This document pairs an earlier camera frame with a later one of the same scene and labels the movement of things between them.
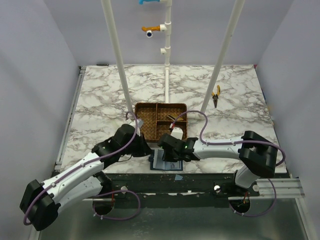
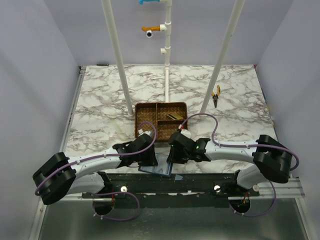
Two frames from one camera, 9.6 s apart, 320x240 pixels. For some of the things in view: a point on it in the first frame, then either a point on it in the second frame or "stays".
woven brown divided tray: [159, 118] stays
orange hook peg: [154, 28] stays
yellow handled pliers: [215, 97] stays
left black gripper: [144, 149] to [151, 160]
